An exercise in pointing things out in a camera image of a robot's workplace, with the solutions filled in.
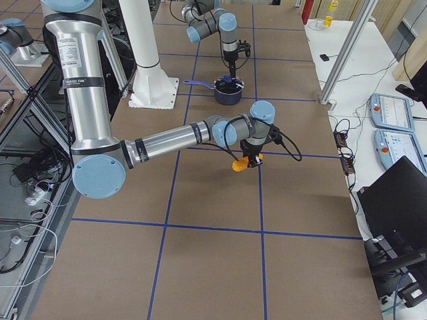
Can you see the right teach pendant tablet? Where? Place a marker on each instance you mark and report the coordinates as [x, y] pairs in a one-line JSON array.
[[390, 112]]

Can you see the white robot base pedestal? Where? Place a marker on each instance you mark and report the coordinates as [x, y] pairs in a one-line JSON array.
[[152, 88]]

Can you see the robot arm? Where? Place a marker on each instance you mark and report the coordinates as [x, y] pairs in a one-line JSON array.
[[205, 18], [100, 160]]

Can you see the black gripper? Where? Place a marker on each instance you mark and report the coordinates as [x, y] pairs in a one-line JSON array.
[[230, 62], [251, 151]]

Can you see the dark blue saucepan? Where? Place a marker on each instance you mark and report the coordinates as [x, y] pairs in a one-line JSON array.
[[221, 98]]

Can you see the black laptop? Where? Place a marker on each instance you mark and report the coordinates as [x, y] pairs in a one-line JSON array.
[[397, 201]]

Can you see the glass pot lid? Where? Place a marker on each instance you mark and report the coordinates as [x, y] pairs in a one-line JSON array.
[[225, 84]]

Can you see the aluminium frame post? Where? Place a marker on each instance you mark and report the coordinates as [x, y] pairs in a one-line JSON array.
[[350, 42]]

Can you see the teach pendant tablet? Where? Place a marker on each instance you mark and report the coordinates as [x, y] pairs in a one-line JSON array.
[[391, 145], [390, 112]]

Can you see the left teach pendant tablet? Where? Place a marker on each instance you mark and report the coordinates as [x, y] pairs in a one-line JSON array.
[[391, 145]]

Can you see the yellow cup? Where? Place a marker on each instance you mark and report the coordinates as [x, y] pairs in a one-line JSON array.
[[328, 21]]

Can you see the yellow corn cob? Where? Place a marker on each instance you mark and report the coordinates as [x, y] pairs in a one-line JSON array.
[[247, 162]]

